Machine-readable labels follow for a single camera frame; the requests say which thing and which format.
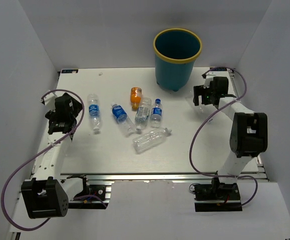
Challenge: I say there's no small bottle blue cap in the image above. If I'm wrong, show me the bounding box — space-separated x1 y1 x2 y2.
150 98 162 128

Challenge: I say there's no clear bottle blue label angled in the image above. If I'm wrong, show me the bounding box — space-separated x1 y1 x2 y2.
111 103 136 137

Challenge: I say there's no clear bottle white green label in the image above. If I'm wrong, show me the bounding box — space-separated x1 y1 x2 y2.
135 97 152 132

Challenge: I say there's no orange juice bottle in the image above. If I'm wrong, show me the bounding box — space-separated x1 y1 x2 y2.
130 87 142 110

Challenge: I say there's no clear unlabelled Pocari bottle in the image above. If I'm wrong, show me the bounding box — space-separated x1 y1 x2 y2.
133 127 172 154

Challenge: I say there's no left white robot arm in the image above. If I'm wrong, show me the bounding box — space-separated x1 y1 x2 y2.
21 93 90 219

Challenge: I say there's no teal bin with yellow rim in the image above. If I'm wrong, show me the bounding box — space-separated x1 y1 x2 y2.
153 28 202 92

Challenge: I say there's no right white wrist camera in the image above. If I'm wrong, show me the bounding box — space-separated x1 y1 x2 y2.
203 74 215 89

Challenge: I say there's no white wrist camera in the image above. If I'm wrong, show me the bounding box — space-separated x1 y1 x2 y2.
41 93 57 110
203 74 215 89

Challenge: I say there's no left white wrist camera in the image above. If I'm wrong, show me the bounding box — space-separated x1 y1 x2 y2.
41 93 57 110

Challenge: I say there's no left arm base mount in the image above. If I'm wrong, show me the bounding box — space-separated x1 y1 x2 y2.
66 174 113 210

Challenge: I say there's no aluminium front rail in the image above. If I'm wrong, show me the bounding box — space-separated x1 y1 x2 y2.
59 172 269 183

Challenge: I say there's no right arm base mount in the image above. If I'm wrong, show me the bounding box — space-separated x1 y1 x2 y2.
189 177 242 213

